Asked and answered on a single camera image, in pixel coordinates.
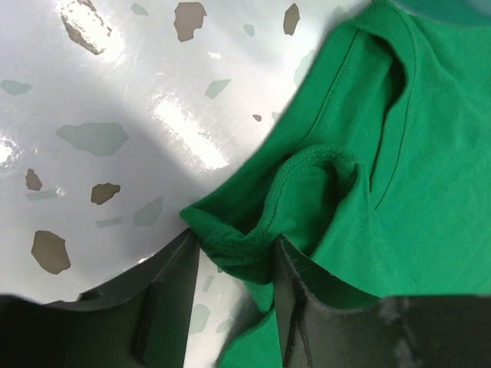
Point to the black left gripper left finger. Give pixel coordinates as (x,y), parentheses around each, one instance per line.
(140,318)

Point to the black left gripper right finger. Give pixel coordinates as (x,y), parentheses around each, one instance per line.
(325,322)

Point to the green t shirt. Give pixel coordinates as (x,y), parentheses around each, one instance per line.
(378,171)

